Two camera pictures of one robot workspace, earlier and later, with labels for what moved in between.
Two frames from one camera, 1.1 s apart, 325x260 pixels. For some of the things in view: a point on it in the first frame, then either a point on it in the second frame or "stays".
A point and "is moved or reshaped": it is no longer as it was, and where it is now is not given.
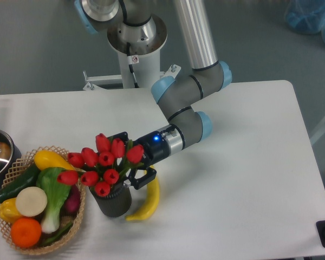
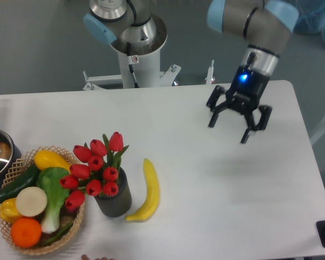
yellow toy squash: [45, 158] stays
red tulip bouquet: [102, 167] is moved or reshaped
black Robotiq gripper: [155, 148] → [244, 96]
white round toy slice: [31, 201] stays
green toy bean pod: [56, 236] stays
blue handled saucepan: [5, 150] stays
